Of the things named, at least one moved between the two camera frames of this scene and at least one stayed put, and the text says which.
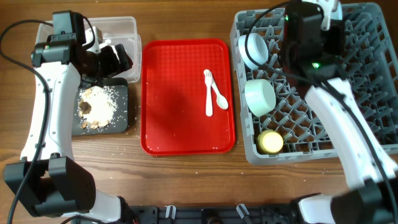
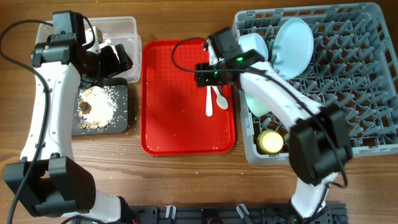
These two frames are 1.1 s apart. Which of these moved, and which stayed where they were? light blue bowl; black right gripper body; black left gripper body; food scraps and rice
Moved: black right gripper body
Stayed: light blue bowl; food scraps and rice; black left gripper body
